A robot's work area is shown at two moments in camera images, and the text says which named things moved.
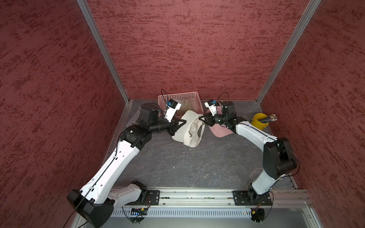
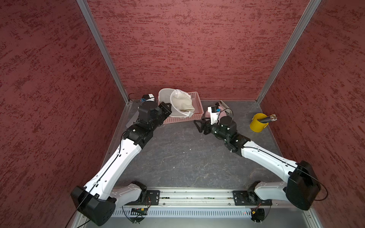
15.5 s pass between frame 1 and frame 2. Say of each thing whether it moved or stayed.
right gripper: moved
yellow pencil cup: stayed
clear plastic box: stayed
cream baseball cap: moved
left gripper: moved
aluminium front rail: stayed
